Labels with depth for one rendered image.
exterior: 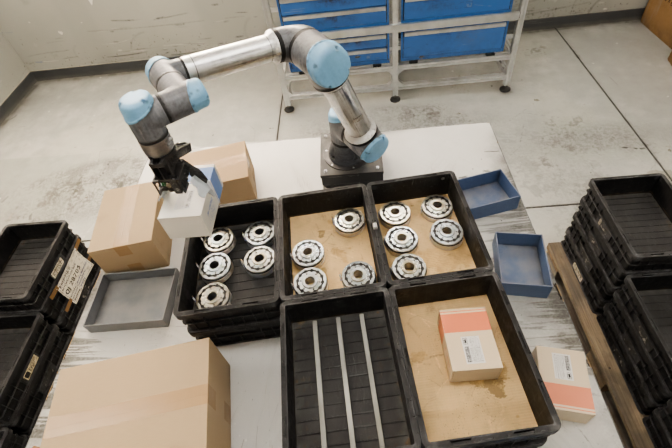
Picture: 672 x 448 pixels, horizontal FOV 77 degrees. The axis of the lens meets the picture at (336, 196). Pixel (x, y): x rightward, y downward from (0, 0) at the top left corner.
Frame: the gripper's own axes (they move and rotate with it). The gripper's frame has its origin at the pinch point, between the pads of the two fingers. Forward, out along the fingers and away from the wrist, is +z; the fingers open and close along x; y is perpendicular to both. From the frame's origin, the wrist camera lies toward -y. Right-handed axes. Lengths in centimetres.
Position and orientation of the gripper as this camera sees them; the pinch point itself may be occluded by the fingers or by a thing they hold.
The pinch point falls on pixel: (190, 196)
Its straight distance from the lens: 129.3
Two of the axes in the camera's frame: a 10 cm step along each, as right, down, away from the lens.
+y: 0.1, 7.4, -6.7
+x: 9.9, -0.8, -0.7
